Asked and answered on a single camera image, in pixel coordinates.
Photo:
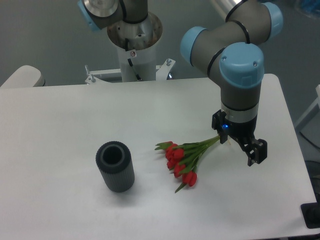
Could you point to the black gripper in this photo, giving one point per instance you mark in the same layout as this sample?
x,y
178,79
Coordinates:
x,y
243,133

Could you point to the white pedestal base bracket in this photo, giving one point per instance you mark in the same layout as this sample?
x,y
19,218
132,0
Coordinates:
x,y
161,73

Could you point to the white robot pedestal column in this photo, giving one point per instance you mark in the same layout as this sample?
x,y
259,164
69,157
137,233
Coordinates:
x,y
136,43

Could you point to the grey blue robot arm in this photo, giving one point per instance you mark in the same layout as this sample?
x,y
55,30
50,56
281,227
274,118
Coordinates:
x,y
229,55

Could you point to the white furniture frame right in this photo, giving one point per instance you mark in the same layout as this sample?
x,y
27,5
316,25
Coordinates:
x,y
307,115

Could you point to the red tulip bouquet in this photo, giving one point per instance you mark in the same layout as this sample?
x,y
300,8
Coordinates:
x,y
183,159

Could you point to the black object at table edge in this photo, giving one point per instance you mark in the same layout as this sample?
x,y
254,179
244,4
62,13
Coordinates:
x,y
311,214

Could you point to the dark grey ribbed vase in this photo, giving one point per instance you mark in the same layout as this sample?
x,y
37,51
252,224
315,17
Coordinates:
x,y
114,161

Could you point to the white chair armrest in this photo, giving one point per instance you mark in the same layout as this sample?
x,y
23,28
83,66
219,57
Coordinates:
x,y
24,77

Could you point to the blue items top right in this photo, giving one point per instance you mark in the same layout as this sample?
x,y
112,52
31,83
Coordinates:
x,y
310,7

